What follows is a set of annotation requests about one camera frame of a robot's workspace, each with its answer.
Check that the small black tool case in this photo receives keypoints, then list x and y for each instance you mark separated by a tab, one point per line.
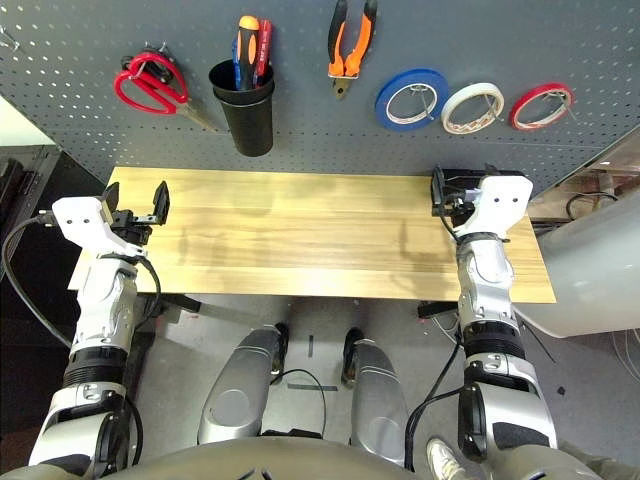
460	174

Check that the silver robot leg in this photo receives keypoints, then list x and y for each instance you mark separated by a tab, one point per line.
377	400
235	395

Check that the silver right robot leg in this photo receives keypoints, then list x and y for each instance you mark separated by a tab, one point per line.
377	400

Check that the grey perforated pegboard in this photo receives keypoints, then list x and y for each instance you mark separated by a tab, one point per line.
310	125

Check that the black table frame bracket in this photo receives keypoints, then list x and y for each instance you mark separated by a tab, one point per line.
180	306

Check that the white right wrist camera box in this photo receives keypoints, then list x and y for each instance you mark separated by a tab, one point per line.
500	205

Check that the white sneaker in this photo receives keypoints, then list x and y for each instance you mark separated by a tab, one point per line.
445	457

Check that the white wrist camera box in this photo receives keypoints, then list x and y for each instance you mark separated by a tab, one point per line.
80	220
500	205

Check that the orange black pliers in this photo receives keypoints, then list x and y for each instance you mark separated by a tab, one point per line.
361	45

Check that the white cabinet top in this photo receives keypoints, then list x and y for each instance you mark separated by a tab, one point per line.
20	125

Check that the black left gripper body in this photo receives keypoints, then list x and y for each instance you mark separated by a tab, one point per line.
131	227

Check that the black plastic cup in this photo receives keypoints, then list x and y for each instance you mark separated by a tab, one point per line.
250	135
220	82

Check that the metal pegboard hook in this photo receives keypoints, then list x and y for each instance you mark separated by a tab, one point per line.
10	40
427	106
160	48
567	106
496	107

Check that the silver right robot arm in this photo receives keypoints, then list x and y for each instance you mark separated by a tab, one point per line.
487	280

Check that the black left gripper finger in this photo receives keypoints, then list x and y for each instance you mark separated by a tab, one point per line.
111	197
161	205

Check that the large white rounded object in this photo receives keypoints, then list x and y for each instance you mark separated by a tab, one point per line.
590	265

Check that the grey robot torso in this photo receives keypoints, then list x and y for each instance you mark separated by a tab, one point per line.
275	462

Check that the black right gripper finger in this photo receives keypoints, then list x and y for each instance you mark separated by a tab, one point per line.
439	192

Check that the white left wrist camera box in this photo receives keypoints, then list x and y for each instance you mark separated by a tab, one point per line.
80	220

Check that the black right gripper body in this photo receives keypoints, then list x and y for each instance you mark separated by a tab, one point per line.
461	205

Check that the silver left robot leg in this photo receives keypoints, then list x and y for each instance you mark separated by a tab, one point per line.
235	395

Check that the red tape roll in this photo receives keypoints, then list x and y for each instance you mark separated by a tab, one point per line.
537	89

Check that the blue tape roll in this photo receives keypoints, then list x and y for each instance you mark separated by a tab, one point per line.
382	107

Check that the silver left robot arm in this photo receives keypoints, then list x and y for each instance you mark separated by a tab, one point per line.
105	300

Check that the white tape roll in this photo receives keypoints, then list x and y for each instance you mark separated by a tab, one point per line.
470	89

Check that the grey metal cabinet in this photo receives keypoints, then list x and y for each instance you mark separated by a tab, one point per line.
25	200

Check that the long black floor tape strip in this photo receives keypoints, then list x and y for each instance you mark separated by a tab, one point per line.
312	387

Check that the brown wooden furniture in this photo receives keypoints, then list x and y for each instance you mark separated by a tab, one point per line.
590	180

